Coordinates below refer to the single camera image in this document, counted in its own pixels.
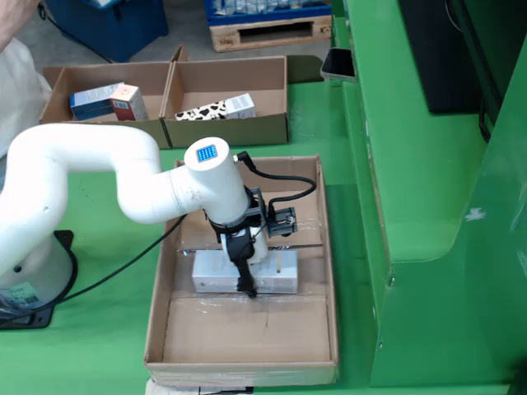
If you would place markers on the wooden pallet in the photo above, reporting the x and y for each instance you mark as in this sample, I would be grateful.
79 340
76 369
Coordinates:
224 41

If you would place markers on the open brown cardboard box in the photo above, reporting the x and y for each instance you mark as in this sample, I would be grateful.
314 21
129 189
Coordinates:
144 131

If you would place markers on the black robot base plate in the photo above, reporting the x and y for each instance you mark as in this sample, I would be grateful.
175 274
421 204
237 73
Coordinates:
41 319

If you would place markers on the person in white shirt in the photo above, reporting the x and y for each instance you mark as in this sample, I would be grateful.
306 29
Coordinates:
20 94

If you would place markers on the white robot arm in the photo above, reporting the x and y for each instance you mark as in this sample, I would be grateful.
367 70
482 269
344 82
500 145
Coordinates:
94 148

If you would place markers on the cow print carton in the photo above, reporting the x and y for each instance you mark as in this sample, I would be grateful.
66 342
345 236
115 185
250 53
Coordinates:
201 112

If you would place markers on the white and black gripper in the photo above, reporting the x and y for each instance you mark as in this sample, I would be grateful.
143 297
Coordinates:
247 243

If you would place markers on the dark blue plastic bin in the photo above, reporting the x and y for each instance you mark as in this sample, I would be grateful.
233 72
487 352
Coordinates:
123 33

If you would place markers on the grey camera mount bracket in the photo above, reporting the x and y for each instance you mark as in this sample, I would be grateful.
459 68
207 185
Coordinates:
282 222

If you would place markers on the blue crate with goods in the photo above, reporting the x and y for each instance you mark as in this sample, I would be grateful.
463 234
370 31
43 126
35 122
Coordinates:
214 18

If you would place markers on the blue and white carton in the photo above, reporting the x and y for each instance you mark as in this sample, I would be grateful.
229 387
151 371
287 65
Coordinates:
92 98

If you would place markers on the cardboard box with olive flap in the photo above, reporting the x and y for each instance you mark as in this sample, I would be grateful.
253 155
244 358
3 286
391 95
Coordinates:
226 131

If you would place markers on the green metal machine housing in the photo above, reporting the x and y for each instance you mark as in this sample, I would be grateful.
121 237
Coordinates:
432 205

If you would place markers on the long white serum box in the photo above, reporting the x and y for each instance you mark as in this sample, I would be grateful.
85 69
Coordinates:
210 273

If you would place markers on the large shallow cardboard tray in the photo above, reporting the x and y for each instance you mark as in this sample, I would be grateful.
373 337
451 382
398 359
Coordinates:
247 341

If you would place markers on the smartphone with dark screen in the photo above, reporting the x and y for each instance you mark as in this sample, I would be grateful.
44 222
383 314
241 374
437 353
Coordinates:
337 63

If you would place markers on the person's bare forearm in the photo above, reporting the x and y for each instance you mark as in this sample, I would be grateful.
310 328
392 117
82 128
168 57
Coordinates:
12 20

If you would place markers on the flat monitor panel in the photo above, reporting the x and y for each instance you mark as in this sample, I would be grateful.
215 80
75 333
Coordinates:
444 61

